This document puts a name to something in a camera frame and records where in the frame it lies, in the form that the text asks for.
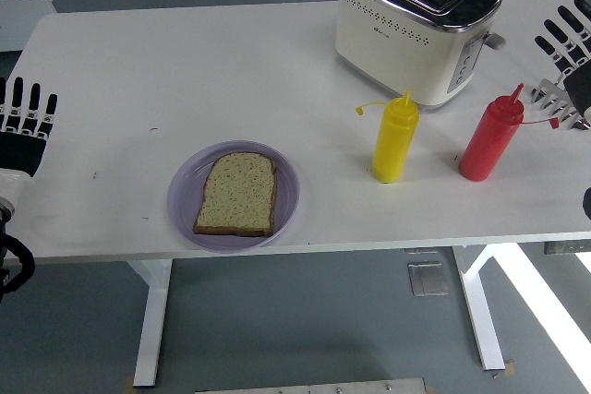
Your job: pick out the purple plate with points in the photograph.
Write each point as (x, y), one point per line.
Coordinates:
(184, 182)

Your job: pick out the metal toast rack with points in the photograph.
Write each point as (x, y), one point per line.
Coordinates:
(549, 88)

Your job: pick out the metal floor plate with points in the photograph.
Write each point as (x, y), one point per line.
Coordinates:
(309, 387)

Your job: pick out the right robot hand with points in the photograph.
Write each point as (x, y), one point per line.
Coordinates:
(579, 85)

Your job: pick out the slice of bread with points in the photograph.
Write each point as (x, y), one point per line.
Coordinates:
(237, 195)

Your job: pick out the metal floor socket cover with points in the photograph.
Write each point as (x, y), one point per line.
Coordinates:
(428, 278)

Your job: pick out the brown floor tape piece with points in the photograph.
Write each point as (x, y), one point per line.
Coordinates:
(129, 382)
(510, 367)

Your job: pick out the red squeeze bottle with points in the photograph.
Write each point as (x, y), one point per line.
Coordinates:
(485, 145)

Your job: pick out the white table leg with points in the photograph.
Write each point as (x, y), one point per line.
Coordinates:
(480, 320)
(154, 320)

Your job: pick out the yellow squeeze bottle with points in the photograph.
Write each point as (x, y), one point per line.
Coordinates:
(392, 145)

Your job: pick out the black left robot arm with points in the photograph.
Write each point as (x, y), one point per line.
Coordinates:
(25, 265)

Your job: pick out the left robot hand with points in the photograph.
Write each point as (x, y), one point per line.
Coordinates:
(18, 149)

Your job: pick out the grey table control panel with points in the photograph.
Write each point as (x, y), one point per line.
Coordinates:
(568, 247)

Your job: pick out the cream two-slot toaster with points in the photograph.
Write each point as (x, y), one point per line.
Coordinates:
(392, 43)

